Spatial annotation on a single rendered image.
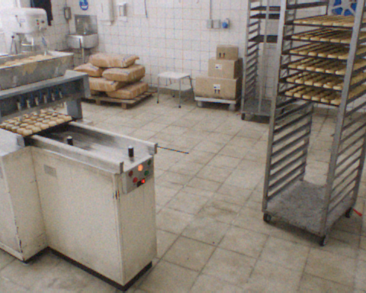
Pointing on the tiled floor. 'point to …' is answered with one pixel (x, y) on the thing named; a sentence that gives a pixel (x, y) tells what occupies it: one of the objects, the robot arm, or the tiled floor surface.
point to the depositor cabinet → (17, 201)
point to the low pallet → (120, 99)
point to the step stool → (176, 84)
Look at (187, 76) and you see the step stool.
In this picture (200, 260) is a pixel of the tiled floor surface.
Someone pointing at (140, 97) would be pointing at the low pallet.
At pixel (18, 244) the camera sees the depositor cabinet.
